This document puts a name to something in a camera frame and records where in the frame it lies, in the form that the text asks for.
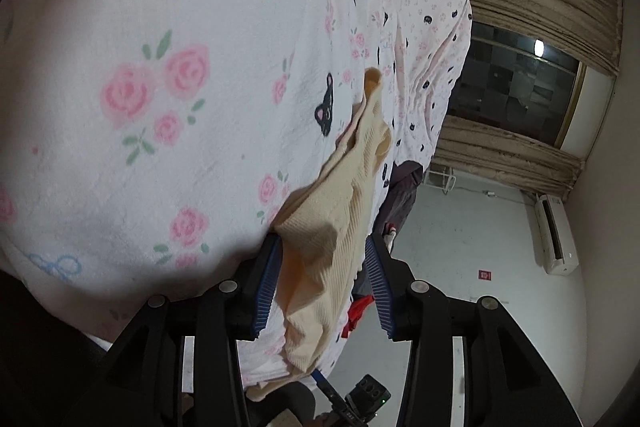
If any bed with cat-print cover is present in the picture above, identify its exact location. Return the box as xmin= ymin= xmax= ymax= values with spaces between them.
xmin=0 ymin=0 xmax=473 ymax=388

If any white air conditioner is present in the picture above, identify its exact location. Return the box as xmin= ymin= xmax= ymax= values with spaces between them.
xmin=532 ymin=193 xmax=581 ymax=276

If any grey striped jacket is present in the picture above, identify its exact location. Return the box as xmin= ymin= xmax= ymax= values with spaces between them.
xmin=372 ymin=159 xmax=426 ymax=253

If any beige knit garment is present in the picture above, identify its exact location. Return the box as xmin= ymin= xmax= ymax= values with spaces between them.
xmin=245 ymin=67 xmax=393 ymax=403

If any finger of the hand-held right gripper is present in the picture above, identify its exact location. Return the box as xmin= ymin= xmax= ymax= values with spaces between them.
xmin=311 ymin=369 xmax=346 ymax=408

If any dark glass window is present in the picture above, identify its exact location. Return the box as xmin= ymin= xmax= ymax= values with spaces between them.
xmin=447 ymin=19 xmax=586 ymax=145

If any beige curtain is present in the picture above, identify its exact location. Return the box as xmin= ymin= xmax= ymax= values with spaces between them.
xmin=430 ymin=114 xmax=586 ymax=202
xmin=460 ymin=0 xmax=622 ymax=78

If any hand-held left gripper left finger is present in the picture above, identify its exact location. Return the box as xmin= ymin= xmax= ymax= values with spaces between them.
xmin=82 ymin=232 xmax=286 ymax=427

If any white shelf rack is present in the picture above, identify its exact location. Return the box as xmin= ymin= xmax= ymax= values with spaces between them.
xmin=424 ymin=167 xmax=457 ymax=196

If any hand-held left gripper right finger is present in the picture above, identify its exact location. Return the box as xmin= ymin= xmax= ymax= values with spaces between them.
xmin=364 ymin=234 xmax=578 ymax=427

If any red and white jacket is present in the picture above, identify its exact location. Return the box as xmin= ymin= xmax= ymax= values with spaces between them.
xmin=340 ymin=222 xmax=401 ymax=338

